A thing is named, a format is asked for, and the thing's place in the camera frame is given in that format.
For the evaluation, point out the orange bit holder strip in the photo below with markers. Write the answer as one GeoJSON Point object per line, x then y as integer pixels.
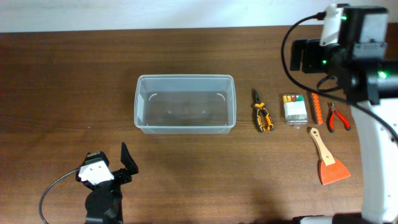
{"type": "Point", "coordinates": [317, 108]}

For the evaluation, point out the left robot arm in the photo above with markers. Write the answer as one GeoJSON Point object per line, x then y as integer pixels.
{"type": "Point", "coordinates": [104, 204]}

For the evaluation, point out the orange black long-nose pliers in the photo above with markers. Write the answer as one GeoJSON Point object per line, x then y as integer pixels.
{"type": "Point", "coordinates": [263, 119]}

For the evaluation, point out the orange scraper wooden handle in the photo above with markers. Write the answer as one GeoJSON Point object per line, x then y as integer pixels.
{"type": "Point", "coordinates": [330, 169]}

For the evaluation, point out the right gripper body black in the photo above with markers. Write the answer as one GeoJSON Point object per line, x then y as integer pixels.
{"type": "Point", "coordinates": [314, 58]}

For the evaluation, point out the clear plastic container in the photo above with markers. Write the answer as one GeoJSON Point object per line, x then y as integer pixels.
{"type": "Point", "coordinates": [185, 104]}

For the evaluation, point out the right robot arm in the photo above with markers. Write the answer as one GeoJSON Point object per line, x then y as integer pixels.
{"type": "Point", "coordinates": [351, 50]}

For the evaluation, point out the screwdriver set clear pack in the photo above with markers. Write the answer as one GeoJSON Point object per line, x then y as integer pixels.
{"type": "Point", "coordinates": [295, 109]}

